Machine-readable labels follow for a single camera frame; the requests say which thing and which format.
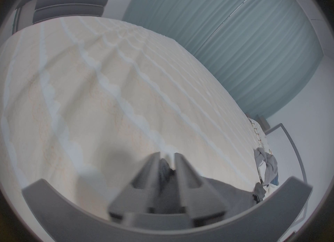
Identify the grey bedside table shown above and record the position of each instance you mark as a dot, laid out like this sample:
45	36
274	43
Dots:
263	123

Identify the pile of clothes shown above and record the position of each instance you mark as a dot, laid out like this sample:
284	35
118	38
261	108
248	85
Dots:
270	165

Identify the blue-green curtain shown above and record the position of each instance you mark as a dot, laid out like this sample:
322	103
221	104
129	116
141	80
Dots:
182	8
266	53

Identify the bed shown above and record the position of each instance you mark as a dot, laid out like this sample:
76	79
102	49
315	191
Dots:
117	92

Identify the white printed pillow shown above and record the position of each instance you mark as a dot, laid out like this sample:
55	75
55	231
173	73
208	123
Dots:
261	136

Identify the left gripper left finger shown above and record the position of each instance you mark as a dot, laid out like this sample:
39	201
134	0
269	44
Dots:
138	194

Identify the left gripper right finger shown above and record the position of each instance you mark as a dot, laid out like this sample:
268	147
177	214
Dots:
198	196

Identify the black trousers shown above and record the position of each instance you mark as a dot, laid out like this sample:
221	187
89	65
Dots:
229	194

